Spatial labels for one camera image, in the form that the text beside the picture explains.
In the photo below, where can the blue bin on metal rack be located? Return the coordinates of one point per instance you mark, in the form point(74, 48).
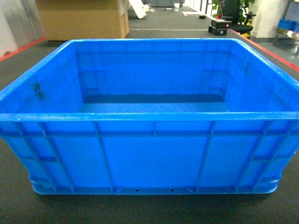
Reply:
point(289, 25)

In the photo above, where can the large cardboard box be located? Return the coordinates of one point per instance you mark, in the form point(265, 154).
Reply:
point(65, 20)

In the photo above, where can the black device with red light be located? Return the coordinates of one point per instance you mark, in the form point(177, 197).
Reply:
point(219, 27)

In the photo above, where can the black office chair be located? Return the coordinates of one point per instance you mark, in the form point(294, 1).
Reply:
point(235, 11)

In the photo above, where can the large blue plastic crate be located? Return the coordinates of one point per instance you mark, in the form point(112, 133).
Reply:
point(152, 117)

